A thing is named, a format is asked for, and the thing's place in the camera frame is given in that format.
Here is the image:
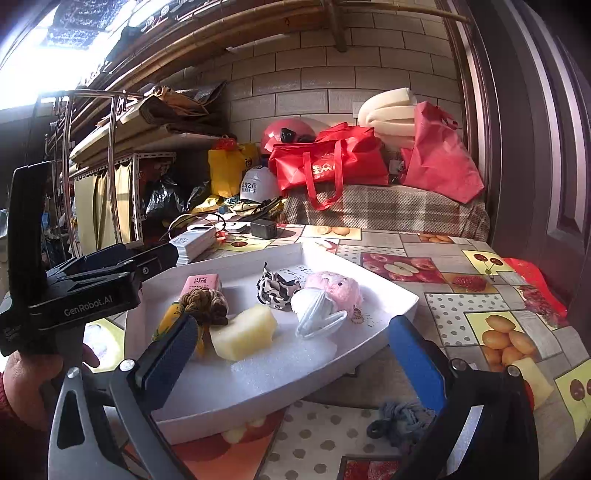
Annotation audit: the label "yellow bag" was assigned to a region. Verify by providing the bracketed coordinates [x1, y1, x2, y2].
[208, 138, 259, 199]

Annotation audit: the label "pink tissue packet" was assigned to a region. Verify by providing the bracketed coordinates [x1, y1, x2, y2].
[179, 274, 222, 301]

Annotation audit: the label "steel pipe rail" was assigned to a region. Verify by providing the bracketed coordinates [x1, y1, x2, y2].
[46, 90, 127, 259]

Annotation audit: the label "fruit print tablecloth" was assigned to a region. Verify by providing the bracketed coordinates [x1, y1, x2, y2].
[83, 224, 591, 480]

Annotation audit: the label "white helmet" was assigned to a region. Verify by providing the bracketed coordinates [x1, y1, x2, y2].
[239, 166, 282, 202]

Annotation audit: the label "person's left hand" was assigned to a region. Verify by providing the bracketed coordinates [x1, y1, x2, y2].
[0, 345, 100, 432]

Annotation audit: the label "white power bank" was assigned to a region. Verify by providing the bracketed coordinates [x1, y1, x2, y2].
[168, 224, 218, 266]

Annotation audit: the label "red plastic bag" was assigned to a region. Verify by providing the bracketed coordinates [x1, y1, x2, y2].
[399, 102, 485, 204]

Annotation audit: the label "yellow curtain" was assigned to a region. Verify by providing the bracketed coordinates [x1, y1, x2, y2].
[74, 161, 141, 252]

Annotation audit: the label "brown knotted rope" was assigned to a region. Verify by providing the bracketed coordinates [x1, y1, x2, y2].
[179, 291, 230, 326]

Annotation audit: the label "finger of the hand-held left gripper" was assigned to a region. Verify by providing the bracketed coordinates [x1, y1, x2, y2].
[115, 242, 180, 281]
[46, 243, 139, 278]

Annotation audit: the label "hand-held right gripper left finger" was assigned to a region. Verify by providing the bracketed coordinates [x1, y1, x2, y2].
[47, 314, 200, 480]

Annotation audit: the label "yellow sponge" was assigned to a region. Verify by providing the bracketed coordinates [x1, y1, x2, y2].
[210, 305, 279, 361]

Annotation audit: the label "yellow plastic sheet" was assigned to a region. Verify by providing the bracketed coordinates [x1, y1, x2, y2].
[191, 194, 284, 217]

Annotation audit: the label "bamboo poles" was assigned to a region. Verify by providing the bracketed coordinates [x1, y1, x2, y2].
[78, 0, 469, 93]

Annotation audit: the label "white face mask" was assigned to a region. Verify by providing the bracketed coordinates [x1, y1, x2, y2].
[290, 287, 348, 340]

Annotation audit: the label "person's left forearm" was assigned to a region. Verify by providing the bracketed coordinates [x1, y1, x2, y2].
[0, 374, 51, 480]

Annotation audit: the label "brown wooden door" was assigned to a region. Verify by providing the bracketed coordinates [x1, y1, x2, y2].
[438, 0, 591, 324]

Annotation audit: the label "red tote bag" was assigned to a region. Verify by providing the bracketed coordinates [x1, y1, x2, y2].
[269, 122, 389, 210]

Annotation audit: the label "grey knotted rope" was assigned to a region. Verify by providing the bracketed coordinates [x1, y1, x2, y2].
[367, 401, 437, 446]

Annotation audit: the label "white metal rack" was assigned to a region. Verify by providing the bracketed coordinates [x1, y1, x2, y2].
[69, 151, 178, 245]

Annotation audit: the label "zebra print scrunchie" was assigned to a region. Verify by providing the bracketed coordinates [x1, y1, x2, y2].
[256, 262, 303, 306]

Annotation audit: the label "pink plush toy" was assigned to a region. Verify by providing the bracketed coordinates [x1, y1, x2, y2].
[302, 271, 364, 312]

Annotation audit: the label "red printed bag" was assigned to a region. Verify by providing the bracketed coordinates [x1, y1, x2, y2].
[502, 257, 570, 328]

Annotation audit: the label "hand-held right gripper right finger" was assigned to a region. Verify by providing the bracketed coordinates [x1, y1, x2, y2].
[388, 315, 541, 480]

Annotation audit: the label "white cardboard box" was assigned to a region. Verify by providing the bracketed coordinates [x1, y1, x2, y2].
[124, 241, 420, 446]

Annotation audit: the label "white foam rolls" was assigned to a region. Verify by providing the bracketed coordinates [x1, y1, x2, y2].
[358, 88, 419, 148]

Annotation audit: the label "plaid covered bench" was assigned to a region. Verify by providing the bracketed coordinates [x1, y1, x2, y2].
[281, 182, 491, 241]

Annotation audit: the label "red helmet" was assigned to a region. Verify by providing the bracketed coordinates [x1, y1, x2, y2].
[259, 117, 319, 155]

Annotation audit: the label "black plastic bag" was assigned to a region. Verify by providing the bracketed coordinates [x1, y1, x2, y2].
[145, 178, 211, 217]

